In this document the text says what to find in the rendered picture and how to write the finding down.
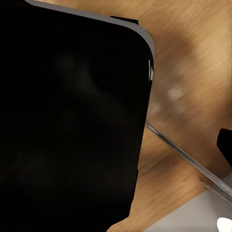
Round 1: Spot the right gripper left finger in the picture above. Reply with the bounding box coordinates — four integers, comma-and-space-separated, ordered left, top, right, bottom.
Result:
0, 129, 25, 187

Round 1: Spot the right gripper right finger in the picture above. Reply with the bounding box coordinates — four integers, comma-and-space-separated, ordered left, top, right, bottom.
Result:
217, 128, 232, 167

